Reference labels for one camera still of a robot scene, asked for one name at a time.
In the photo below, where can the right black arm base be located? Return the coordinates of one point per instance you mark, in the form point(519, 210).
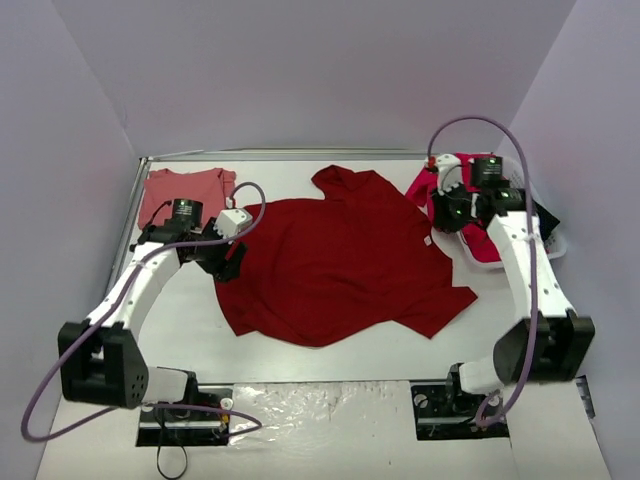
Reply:
point(444, 412)

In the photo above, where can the white foreground cover board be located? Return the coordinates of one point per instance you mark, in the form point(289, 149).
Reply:
point(362, 430)

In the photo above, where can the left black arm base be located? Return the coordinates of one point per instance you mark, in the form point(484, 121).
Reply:
point(188, 428)

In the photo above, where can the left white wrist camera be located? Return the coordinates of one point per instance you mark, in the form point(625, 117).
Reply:
point(232, 220)

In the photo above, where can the bright pink t-shirt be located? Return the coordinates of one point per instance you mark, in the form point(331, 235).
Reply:
point(422, 186)

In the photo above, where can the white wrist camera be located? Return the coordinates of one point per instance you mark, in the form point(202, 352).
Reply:
point(232, 220)
point(449, 170)

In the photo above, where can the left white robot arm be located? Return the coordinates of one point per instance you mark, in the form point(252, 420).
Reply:
point(102, 361)

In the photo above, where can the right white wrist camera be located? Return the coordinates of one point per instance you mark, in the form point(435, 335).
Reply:
point(449, 170)

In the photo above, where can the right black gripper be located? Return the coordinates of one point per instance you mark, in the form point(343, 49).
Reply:
point(447, 211)

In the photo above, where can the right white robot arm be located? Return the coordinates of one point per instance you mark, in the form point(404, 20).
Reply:
point(548, 340)

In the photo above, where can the black garment in basket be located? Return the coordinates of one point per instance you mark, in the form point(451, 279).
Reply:
point(547, 221)

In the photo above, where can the folded salmon pink t-shirt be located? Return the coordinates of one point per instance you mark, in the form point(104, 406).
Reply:
point(210, 187)

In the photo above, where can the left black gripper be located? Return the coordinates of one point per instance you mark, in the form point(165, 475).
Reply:
point(223, 258)

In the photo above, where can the white plastic laundry basket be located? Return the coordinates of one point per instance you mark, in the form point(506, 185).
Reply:
point(555, 245)

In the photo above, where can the dark red t-shirt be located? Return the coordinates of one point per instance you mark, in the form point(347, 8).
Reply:
point(319, 270)

